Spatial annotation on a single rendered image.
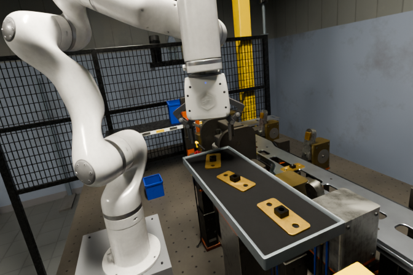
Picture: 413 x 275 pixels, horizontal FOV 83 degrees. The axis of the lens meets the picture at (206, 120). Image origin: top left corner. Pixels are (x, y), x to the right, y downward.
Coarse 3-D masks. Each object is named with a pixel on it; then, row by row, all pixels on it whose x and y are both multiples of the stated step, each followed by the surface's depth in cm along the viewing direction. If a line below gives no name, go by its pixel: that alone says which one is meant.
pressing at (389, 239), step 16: (256, 144) 109; (272, 144) 107; (272, 160) 91; (288, 160) 90; (304, 160) 88; (320, 176) 76; (336, 176) 75; (368, 192) 65; (384, 208) 59; (400, 208) 58; (384, 224) 54; (400, 224) 53; (384, 240) 49; (400, 240) 49; (400, 256) 45
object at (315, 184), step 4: (312, 180) 55; (316, 180) 54; (308, 184) 55; (312, 184) 54; (316, 184) 53; (320, 184) 53; (308, 188) 55; (312, 188) 54; (316, 188) 53; (320, 188) 53; (308, 192) 56; (312, 192) 54; (316, 192) 53; (320, 192) 53; (308, 196) 57; (312, 196) 55; (316, 196) 54
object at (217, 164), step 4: (208, 156) 61; (212, 156) 59; (216, 156) 61; (220, 156) 61; (208, 160) 59; (212, 160) 58; (216, 160) 58; (220, 160) 58; (208, 164) 57; (212, 164) 57; (216, 164) 56; (220, 164) 56; (208, 168) 55; (212, 168) 55; (216, 168) 55
